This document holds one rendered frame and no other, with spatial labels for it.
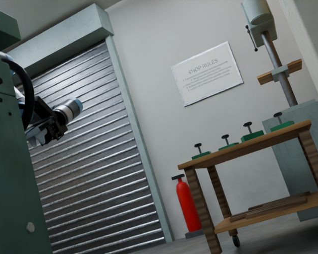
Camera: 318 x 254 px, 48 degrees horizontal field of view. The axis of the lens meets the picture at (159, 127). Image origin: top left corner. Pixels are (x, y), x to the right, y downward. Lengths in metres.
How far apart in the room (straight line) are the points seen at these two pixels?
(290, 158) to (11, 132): 2.00
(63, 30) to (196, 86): 1.65
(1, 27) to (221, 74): 2.95
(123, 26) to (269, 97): 1.82
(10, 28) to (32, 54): 3.58
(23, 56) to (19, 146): 3.76
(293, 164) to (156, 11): 2.36
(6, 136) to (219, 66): 3.03
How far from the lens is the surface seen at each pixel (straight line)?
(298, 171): 2.55
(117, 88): 4.06
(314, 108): 2.58
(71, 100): 1.45
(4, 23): 0.94
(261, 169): 3.53
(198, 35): 3.87
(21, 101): 1.41
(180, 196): 3.55
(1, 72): 0.93
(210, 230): 1.80
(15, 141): 0.86
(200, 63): 3.76
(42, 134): 1.24
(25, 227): 0.81
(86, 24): 4.17
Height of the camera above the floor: 0.36
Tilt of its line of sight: 12 degrees up
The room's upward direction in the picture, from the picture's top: 18 degrees counter-clockwise
